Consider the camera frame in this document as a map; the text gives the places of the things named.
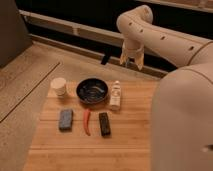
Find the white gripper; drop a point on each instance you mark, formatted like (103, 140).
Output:
(132, 49)

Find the white plastic bottle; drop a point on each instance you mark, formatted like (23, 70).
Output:
(115, 96)

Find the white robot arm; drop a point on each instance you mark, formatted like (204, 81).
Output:
(181, 119)

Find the dark ceramic bowl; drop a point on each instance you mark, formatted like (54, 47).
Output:
(92, 91)

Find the red chili pepper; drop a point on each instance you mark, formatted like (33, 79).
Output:
(86, 117)

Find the black rectangular block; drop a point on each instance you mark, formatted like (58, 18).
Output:
(104, 124)

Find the white paper cup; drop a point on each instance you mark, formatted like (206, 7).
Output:
(59, 86)

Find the blue sponge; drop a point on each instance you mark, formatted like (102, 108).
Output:
(65, 119)

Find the wooden cutting board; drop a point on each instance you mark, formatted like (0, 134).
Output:
(127, 148)

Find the black object by rail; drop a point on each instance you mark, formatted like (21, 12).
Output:
(105, 59)

